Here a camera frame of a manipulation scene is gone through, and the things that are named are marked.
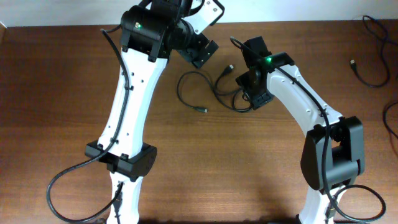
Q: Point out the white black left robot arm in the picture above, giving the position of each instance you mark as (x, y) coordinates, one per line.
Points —
(150, 31)

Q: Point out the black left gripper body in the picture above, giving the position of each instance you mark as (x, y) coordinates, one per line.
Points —
(194, 50)

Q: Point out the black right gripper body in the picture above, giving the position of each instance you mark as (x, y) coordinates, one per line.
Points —
(261, 99)

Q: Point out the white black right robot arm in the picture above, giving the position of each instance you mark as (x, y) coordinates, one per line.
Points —
(333, 152)

